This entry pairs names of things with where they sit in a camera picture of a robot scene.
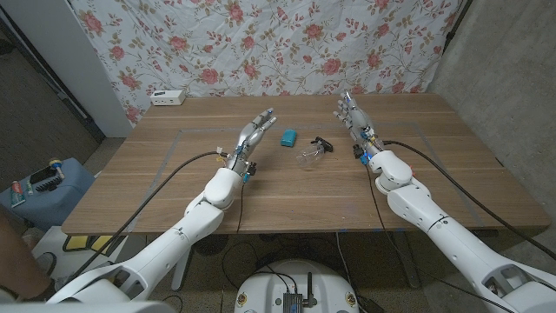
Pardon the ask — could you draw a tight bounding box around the grey table leg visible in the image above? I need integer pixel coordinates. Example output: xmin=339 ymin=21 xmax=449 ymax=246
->
xmin=390 ymin=230 xmax=421 ymax=290

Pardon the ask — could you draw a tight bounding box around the left arm thick black cable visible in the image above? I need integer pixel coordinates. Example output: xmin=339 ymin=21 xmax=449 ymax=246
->
xmin=64 ymin=150 xmax=229 ymax=283

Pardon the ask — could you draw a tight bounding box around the floral backdrop cloth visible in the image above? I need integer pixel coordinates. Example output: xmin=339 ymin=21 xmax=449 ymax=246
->
xmin=69 ymin=0 xmax=464 ymax=125

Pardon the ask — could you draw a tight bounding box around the black hair brush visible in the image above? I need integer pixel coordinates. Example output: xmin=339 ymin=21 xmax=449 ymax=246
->
xmin=29 ymin=166 xmax=60 ymax=192

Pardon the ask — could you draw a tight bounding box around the grey floor cable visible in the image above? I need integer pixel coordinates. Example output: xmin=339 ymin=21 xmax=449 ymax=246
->
xmin=334 ymin=232 xmax=357 ymax=301

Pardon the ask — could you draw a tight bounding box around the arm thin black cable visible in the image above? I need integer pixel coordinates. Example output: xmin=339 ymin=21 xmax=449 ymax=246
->
xmin=365 ymin=163 xmax=516 ymax=313
xmin=234 ymin=176 xmax=247 ymax=234

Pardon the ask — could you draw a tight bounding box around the clear plastic dispenser bottle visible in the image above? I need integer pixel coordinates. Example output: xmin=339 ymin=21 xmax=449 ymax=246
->
xmin=295 ymin=142 xmax=327 ymax=169

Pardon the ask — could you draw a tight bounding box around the black power adapter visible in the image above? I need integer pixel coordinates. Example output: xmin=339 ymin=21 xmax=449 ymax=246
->
xmin=358 ymin=296 xmax=386 ymax=313

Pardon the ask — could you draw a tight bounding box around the white table leg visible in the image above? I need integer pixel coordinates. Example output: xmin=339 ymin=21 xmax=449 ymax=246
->
xmin=170 ymin=247 xmax=195 ymax=292

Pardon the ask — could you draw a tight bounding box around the grey electronics box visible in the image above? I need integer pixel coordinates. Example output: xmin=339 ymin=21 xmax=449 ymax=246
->
xmin=282 ymin=292 xmax=304 ymax=313

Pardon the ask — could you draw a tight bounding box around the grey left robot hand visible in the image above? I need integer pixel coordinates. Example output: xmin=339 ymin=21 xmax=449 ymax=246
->
xmin=223 ymin=107 xmax=278 ymax=173

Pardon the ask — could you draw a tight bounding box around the yellow black floor item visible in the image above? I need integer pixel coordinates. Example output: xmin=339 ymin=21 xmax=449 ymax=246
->
xmin=63 ymin=234 xmax=116 ymax=254

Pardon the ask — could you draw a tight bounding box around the small teal blue object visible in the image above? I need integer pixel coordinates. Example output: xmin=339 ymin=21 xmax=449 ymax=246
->
xmin=280 ymin=128 xmax=298 ymax=148

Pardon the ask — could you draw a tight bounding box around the white robot torso edge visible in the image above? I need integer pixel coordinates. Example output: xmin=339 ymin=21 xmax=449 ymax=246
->
xmin=0 ymin=299 xmax=177 ymax=313

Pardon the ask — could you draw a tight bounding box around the black round floor object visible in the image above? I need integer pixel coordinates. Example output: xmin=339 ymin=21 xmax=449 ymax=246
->
xmin=193 ymin=234 xmax=229 ymax=257

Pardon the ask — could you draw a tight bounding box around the white floor board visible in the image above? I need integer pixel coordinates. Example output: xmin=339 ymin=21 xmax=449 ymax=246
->
xmin=32 ymin=225 xmax=149 ymax=279

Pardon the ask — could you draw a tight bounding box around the right arm thick black cable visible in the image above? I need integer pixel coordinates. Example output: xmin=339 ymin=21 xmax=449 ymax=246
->
xmin=382 ymin=139 xmax=556 ymax=262

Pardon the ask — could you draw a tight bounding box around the black backdrop stand pole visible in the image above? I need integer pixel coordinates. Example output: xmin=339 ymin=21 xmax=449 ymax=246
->
xmin=441 ymin=0 xmax=474 ymax=56

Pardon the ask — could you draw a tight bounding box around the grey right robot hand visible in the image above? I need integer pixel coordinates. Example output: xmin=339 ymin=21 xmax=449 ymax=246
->
xmin=333 ymin=90 xmax=386 ymax=153

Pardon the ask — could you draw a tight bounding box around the brown rounded object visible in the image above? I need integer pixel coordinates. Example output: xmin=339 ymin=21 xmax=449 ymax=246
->
xmin=0 ymin=208 xmax=53 ymax=301

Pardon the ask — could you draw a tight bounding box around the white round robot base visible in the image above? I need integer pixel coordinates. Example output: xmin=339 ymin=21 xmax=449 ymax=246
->
xmin=234 ymin=259 xmax=361 ymax=313

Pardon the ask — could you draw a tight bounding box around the black antenna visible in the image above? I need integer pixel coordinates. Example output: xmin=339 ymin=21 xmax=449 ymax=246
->
xmin=303 ymin=272 xmax=317 ymax=308

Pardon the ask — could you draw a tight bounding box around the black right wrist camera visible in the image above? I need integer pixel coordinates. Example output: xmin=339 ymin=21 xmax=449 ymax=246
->
xmin=352 ymin=143 xmax=368 ymax=165

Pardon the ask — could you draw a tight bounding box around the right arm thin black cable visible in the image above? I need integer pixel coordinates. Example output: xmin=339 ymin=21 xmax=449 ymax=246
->
xmin=365 ymin=163 xmax=516 ymax=313

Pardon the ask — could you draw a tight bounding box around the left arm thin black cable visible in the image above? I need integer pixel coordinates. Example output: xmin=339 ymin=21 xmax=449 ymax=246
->
xmin=234 ymin=176 xmax=247 ymax=234

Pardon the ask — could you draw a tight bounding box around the red green toothpaste tube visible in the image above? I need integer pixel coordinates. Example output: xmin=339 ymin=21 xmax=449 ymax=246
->
xmin=10 ymin=180 xmax=26 ymax=209

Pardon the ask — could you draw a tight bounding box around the grey patterned slipper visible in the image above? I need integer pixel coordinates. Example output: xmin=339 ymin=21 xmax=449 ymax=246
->
xmin=36 ymin=252 xmax=57 ymax=275

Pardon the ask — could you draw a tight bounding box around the white power strip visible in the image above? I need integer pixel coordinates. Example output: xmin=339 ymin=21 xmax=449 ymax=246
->
xmin=149 ymin=90 xmax=187 ymax=107

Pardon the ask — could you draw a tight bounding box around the arm thick black cable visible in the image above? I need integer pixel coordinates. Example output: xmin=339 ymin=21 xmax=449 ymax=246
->
xmin=64 ymin=150 xmax=229 ymax=283
xmin=382 ymin=139 xmax=556 ymax=262

